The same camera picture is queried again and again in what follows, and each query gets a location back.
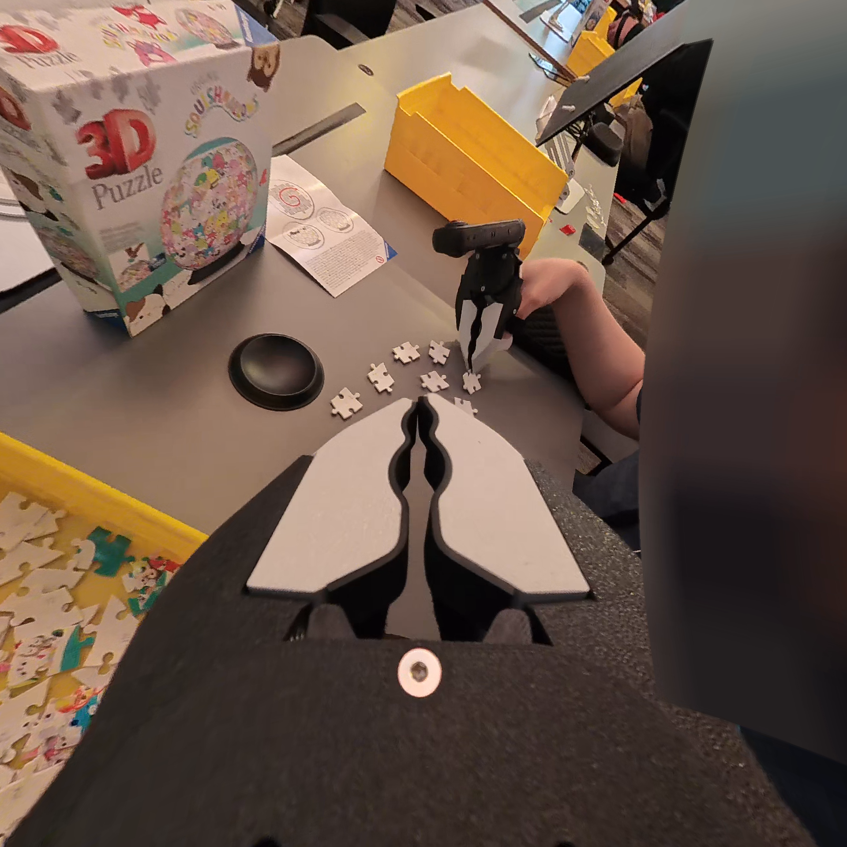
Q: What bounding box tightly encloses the white printed leaflet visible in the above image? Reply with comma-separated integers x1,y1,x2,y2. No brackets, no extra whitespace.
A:
265,155,398,299

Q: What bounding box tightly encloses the person's right forearm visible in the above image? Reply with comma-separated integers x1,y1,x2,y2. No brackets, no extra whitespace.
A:
536,272,649,440

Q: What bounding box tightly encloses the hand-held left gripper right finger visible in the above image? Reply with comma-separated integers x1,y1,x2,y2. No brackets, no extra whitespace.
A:
424,395,592,631

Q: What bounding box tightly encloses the colourful puzzle box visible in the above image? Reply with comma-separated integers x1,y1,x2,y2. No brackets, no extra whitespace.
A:
0,0,281,338

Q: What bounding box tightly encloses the person's right hand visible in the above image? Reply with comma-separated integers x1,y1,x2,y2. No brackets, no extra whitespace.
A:
514,256,592,321

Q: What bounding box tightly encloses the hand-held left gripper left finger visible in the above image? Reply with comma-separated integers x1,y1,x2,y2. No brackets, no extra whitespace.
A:
248,397,422,626

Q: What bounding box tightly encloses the black quilted pad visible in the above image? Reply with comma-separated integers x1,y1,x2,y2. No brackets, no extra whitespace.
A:
507,307,586,387

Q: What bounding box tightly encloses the yellow plastic bin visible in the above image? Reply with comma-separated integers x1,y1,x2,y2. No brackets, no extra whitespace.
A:
0,431,210,847
384,73,570,262

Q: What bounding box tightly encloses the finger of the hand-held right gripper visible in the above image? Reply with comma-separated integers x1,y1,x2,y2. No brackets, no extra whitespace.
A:
454,272,488,371
477,278,521,374

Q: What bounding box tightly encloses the pile of puzzle pieces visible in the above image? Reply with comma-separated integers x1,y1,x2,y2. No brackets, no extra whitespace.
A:
0,490,180,815

